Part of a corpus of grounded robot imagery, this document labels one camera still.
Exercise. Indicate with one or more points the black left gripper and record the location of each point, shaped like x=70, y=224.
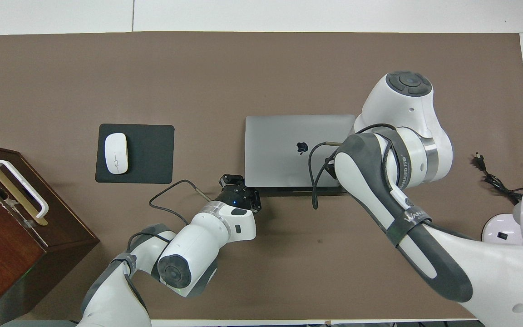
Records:
x=236, y=197

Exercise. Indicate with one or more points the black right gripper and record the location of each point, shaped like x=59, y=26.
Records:
x=330, y=170

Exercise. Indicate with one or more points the silver grey laptop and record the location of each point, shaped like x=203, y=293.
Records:
x=279, y=150

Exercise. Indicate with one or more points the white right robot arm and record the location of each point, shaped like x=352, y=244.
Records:
x=407, y=104

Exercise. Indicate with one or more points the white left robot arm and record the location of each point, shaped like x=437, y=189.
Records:
x=198, y=245

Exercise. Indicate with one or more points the black mouse pad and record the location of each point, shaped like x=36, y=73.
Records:
x=152, y=154

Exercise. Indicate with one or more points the white computer mouse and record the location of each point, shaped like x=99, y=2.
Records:
x=116, y=152

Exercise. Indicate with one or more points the brown table mat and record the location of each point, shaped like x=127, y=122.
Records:
x=107, y=77

